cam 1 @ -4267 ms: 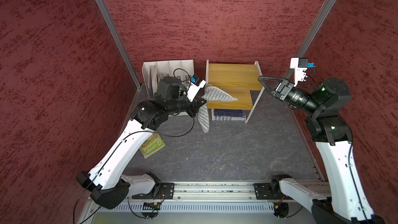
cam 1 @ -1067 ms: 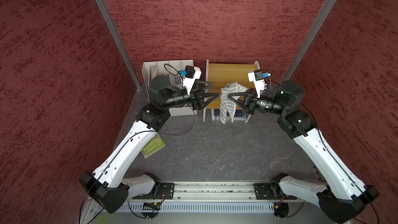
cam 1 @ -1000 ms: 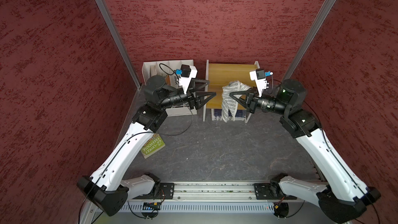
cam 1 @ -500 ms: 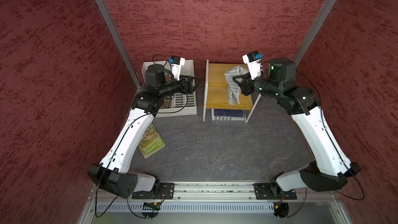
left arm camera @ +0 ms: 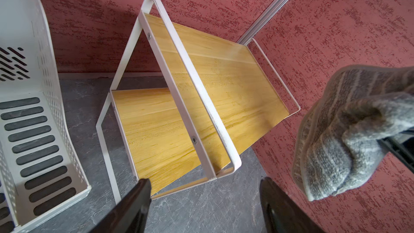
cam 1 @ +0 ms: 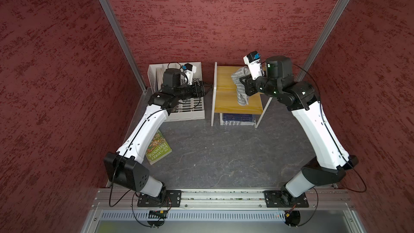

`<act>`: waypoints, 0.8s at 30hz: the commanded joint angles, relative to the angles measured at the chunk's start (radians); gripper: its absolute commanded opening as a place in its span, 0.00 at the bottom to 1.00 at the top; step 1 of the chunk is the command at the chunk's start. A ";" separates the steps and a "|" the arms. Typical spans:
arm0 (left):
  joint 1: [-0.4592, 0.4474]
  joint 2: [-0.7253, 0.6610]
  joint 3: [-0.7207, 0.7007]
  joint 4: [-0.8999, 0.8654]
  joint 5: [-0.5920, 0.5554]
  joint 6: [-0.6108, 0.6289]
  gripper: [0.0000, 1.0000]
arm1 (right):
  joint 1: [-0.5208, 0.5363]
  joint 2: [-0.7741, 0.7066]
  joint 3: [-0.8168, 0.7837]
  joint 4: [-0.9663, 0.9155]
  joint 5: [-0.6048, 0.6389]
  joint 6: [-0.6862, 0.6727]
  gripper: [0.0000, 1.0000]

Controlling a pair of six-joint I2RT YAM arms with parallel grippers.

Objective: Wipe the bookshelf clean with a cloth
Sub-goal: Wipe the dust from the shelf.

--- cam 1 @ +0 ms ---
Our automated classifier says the right aluminium corner post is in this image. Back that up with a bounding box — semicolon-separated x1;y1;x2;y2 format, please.
295;0;350;82

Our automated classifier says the white book with black lettering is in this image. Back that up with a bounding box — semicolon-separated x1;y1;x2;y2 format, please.
220;114;256;126

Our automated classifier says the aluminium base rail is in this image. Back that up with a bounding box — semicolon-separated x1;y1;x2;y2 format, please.
86;187;356;211

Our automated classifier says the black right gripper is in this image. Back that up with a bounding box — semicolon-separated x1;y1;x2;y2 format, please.
239;68;281;95

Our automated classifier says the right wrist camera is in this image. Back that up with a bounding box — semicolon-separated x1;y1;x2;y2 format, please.
243;51;263;80

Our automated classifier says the green treehouse book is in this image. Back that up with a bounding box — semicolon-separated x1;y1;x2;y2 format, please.
146;130;172;165

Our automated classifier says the white file organizer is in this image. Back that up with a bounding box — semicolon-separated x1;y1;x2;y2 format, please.
148;62;205;121

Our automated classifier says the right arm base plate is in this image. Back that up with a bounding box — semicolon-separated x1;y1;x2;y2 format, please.
263;190;309;209

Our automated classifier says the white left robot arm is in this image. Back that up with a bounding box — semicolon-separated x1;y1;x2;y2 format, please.
103;63;206;205

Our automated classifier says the dark blue book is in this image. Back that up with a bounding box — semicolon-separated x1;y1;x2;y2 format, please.
221;113;256;123

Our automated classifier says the grey patterned cloth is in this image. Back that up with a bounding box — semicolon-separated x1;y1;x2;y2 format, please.
231;66;250;106

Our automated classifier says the left aluminium corner post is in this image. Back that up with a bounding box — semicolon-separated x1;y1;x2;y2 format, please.
99;0;147;93

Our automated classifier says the wooden white-framed bookshelf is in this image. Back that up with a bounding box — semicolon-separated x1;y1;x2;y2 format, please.
211;63;272;128

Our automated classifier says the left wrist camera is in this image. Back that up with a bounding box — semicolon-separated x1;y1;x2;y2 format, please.
182;63;197;85

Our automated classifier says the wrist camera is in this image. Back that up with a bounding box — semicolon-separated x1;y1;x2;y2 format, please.
243;51;263;80
182;63;197;85

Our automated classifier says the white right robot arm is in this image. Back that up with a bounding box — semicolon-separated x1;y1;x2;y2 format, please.
239;51;358;207

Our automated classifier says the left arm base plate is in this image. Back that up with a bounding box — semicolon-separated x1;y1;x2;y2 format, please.
137;190;182;208

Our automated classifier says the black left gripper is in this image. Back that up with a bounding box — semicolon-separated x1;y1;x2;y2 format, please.
174;81;212;100

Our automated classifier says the aluminium corner post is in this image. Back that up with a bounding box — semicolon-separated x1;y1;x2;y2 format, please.
99;0;147;93
295;0;350;82

